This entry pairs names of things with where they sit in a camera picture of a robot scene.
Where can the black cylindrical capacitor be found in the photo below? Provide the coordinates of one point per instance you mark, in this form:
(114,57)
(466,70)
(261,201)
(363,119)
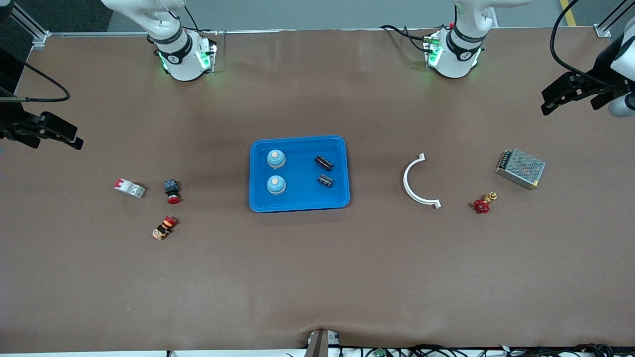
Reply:
(325,180)
(323,162)

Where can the metal mesh power supply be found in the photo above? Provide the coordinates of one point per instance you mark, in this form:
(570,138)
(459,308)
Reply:
(521,168)

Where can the metal table clamp bracket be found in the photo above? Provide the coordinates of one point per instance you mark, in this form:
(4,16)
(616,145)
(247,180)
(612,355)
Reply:
(320,344)

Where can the aluminium table edge rail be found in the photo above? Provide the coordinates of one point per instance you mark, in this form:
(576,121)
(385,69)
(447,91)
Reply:
(297,30)

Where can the aluminium frame post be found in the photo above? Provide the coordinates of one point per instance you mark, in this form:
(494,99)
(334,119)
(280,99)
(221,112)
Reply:
(30,27)
(607,27)

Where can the white curved plastic bracket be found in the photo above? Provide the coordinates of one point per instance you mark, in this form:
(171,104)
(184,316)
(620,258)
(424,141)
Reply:
(405,179)

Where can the orange black red push button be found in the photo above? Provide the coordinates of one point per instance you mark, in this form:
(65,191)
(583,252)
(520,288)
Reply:
(164,228)

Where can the blue plastic tray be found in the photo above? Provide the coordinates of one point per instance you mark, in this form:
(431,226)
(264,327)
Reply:
(297,198)

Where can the black red emergency stop button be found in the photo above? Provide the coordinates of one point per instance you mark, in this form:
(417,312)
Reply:
(172,191)

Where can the white red circuit breaker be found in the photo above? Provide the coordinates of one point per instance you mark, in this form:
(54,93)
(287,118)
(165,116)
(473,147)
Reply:
(130,188)

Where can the brown table mat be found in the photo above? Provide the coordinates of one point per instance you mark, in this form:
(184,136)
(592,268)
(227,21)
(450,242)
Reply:
(317,272)

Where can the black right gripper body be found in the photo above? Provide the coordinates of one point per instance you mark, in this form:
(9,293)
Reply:
(11,115)

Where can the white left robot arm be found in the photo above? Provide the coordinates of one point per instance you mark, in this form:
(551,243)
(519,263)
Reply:
(454,67)

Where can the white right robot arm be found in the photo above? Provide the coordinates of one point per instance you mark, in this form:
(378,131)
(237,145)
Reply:
(186,67)

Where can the light blue call bell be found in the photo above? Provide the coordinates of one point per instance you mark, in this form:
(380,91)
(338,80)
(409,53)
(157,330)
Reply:
(276,184)
(276,158)

